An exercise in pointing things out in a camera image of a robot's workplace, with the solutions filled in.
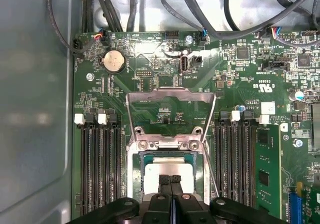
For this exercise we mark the green RAM stick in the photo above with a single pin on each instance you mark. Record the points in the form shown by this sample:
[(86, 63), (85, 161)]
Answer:
[(267, 159)]

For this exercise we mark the silver board screw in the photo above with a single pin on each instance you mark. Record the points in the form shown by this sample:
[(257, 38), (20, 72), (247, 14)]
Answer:
[(297, 142), (90, 76)]

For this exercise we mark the metal CPU socket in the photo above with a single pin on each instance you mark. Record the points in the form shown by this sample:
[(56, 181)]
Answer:
[(203, 179)]

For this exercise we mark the black fan connector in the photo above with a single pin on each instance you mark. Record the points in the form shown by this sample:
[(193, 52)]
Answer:
[(78, 47)]

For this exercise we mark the metal socket cover frame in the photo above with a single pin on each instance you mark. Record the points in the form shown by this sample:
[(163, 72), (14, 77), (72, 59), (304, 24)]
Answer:
[(172, 92)]

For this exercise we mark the large silver blue capacitor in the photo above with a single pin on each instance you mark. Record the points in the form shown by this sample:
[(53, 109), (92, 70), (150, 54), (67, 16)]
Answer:
[(298, 95)]

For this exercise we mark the white board sticker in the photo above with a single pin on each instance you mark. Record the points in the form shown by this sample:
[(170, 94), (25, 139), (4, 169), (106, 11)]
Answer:
[(268, 108)]

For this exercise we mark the green expansion card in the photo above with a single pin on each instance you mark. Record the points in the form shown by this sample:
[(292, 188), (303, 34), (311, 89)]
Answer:
[(310, 204)]

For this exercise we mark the silver green CPU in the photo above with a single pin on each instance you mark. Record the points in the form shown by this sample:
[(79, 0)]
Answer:
[(155, 179)]

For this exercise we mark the RAM slot with white latches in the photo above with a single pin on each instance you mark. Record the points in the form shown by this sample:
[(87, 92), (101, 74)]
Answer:
[(233, 164), (85, 164), (108, 164)]

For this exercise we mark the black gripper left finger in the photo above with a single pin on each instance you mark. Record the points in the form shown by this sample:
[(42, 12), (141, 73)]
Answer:
[(155, 211)]

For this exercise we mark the silver coin cell battery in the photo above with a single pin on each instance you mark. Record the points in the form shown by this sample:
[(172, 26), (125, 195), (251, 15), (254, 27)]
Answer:
[(113, 62)]

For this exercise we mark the black square chip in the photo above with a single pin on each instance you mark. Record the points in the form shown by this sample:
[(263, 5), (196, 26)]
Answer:
[(303, 60), (243, 53)]

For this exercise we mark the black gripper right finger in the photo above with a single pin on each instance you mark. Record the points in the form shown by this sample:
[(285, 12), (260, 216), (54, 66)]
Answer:
[(190, 211)]

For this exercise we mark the black pin header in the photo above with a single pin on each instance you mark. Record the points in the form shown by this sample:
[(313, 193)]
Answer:
[(172, 35)]

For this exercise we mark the green motherboard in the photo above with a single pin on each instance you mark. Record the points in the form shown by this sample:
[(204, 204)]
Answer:
[(225, 89)]

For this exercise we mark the grey metal PC case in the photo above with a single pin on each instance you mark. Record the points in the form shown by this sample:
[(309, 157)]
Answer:
[(30, 84)]

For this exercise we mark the RAM slot with black latches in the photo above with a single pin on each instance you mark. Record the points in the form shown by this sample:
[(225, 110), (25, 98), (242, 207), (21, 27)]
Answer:
[(246, 164), (221, 164), (119, 164), (96, 164)]

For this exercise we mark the internal USB port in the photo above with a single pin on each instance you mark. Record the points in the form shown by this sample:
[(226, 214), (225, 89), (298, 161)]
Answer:
[(184, 64)]

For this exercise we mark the blue expansion slot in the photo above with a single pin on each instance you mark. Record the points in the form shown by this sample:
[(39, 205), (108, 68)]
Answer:
[(294, 209)]

